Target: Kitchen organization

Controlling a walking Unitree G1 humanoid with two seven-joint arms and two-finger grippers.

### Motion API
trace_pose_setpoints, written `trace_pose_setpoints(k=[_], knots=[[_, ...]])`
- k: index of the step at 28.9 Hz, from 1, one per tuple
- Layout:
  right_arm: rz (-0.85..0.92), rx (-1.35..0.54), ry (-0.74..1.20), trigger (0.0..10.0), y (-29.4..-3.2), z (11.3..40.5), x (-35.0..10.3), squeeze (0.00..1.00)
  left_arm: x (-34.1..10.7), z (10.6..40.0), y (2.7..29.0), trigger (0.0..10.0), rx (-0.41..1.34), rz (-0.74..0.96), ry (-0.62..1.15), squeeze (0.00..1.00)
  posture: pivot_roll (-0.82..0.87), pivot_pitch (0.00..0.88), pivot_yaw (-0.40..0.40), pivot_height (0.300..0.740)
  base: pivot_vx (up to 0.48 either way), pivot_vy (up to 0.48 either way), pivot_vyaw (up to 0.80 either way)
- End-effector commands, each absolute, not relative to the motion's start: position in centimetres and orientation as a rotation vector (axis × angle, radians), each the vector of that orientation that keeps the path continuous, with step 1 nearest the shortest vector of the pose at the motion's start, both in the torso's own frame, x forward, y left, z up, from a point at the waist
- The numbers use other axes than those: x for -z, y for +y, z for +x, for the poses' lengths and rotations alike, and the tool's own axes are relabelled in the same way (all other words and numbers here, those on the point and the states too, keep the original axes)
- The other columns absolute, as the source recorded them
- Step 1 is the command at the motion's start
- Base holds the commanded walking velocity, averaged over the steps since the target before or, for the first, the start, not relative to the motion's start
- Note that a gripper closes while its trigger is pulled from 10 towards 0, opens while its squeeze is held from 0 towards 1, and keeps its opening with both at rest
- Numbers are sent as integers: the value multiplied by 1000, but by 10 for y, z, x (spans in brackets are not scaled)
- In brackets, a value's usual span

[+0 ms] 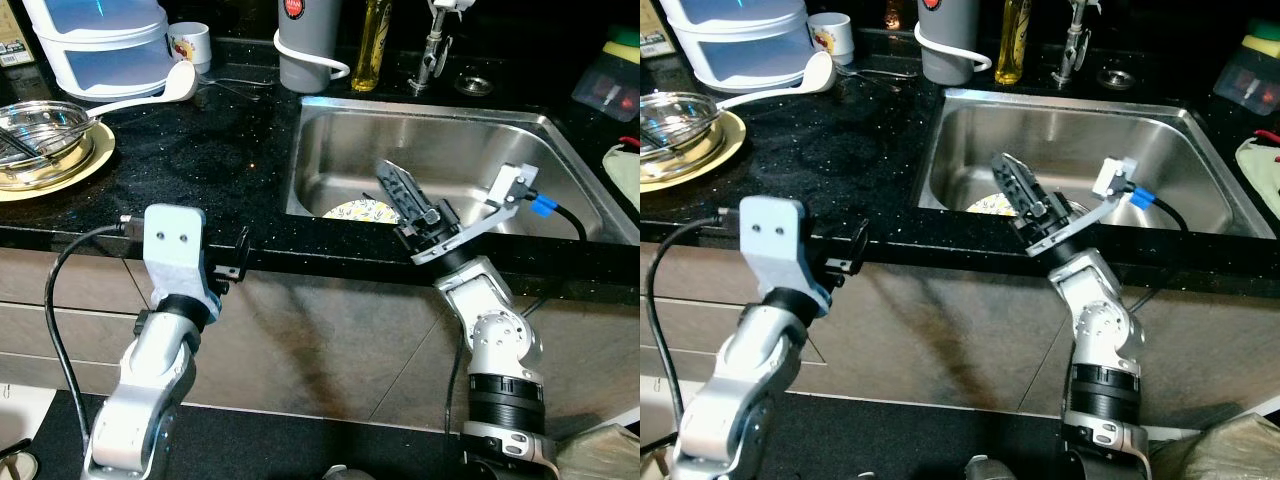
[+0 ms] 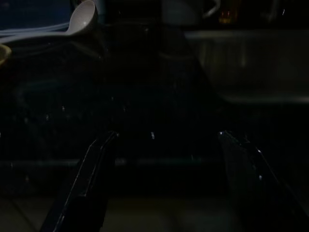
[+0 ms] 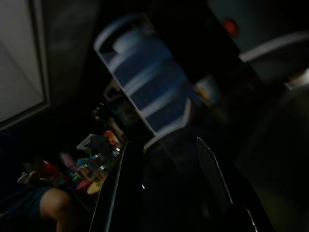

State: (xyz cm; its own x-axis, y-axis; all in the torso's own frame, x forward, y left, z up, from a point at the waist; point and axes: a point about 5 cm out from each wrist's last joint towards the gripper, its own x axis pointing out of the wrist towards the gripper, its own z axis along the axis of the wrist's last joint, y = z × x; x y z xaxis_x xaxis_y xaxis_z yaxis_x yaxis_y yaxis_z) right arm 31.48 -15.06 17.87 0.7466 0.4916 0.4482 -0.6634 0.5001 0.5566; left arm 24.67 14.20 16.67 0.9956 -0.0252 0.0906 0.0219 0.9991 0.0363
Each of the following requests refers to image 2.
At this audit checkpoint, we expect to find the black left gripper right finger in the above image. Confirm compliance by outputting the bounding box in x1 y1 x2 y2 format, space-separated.
219 131 309 232

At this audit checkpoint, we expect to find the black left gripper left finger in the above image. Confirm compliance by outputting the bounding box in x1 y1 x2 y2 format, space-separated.
40 131 119 232

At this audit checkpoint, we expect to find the stainless steel sink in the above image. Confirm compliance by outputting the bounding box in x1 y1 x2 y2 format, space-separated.
185 30 309 104

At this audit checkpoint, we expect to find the white plastic ladle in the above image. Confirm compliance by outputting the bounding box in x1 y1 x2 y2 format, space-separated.
0 0 98 45

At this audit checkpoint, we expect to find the grey thermos with white handle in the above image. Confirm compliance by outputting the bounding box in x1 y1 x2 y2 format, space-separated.
161 0 222 26

